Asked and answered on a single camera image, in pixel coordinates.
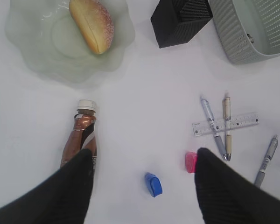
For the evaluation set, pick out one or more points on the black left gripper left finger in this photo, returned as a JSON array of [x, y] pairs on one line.
[[63, 198]]

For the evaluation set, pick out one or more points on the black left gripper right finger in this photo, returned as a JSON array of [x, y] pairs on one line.
[[225, 197]]

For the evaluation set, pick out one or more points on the brown coffee bottle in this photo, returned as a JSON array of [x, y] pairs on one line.
[[82, 135]]

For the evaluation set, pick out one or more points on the blue grey paper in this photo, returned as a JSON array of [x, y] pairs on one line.
[[251, 39]]

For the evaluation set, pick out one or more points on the sugared bread roll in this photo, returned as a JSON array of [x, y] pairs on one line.
[[95, 24]]

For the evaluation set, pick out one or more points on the white grey pen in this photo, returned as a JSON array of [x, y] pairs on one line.
[[268, 157]]

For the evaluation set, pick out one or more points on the beige pen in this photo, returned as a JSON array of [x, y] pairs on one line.
[[227, 120]]

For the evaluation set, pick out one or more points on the pink pencil sharpener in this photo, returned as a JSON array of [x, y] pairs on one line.
[[190, 162]]

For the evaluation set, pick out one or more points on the blue pencil sharpener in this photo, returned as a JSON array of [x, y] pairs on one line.
[[153, 184]]

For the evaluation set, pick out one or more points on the blue grey pen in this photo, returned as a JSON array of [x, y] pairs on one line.
[[210, 118]]

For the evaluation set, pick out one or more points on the pale green glass plate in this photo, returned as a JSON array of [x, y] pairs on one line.
[[52, 46]]

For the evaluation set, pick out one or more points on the pale green plastic basket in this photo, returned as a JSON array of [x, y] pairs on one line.
[[233, 19]]

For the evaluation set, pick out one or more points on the black mesh pen holder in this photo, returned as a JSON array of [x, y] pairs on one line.
[[176, 22]]

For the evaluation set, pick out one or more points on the transparent plastic ruler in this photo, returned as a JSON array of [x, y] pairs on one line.
[[236, 122]]

